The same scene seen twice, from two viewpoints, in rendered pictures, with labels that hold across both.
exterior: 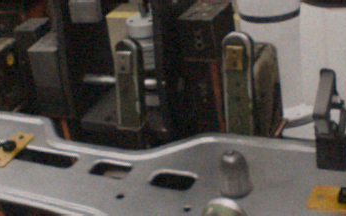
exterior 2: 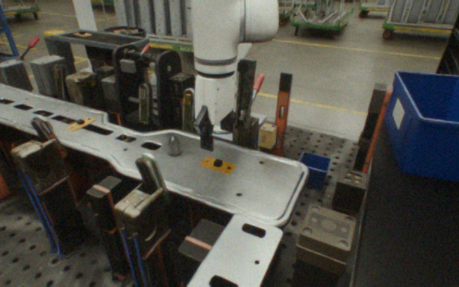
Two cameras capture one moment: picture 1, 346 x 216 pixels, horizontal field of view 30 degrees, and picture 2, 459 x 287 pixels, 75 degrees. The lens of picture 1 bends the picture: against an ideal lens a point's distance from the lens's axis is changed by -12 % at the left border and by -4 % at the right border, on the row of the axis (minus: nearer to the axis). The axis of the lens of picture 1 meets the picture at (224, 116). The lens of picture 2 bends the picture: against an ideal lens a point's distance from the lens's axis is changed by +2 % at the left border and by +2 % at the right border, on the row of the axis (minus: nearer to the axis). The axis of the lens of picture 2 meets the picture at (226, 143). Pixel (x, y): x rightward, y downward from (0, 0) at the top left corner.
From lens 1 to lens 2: 0.14 m
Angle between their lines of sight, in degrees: 3
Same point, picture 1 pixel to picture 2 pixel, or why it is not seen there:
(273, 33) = not seen: hidden behind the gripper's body
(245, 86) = (191, 111)
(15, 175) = (78, 135)
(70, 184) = (105, 142)
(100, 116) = (134, 116)
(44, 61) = (108, 86)
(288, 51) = not seen: hidden behind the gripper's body
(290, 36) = not seen: hidden behind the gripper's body
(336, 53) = (209, 99)
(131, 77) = (146, 101)
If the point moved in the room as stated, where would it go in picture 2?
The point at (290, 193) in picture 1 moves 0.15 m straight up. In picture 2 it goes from (196, 158) to (192, 102)
